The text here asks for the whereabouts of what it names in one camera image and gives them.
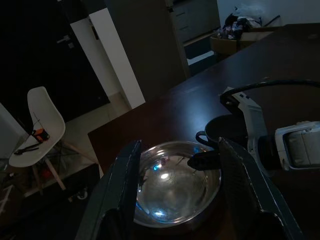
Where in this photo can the black mug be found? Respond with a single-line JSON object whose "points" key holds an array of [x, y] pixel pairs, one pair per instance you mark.
{"points": [[225, 128]]}

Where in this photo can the cardboard box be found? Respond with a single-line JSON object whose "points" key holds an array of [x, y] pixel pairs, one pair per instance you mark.
{"points": [[225, 45]]}

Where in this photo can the black caster wheel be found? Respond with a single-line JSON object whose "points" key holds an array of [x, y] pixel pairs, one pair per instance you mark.
{"points": [[82, 193]]}

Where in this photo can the shiny steel bowl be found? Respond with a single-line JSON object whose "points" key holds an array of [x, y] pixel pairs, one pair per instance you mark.
{"points": [[172, 185]]}

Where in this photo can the white plastic chair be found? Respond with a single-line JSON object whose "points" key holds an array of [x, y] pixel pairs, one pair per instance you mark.
{"points": [[47, 117]]}

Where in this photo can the grey cabinet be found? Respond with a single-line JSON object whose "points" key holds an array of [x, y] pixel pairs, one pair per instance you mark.
{"points": [[195, 20]]}

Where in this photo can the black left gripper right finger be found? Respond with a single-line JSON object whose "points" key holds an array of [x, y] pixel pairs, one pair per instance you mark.
{"points": [[247, 190]]}

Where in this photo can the orange and black device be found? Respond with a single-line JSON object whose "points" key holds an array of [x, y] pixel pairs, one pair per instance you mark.
{"points": [[40, 135]]}

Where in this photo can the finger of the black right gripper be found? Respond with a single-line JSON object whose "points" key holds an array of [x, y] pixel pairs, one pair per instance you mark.
{"points": [[205, 160]]}

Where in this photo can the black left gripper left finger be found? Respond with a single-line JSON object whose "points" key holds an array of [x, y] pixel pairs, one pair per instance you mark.
{"points": [[117, 190]]}

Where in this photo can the pile of dark packets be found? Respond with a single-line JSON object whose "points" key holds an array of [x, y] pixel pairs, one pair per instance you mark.
{"points": [[235, 27]]}

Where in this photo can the black door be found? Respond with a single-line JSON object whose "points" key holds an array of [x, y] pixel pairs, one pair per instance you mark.
{"points": [[37, 62]]}

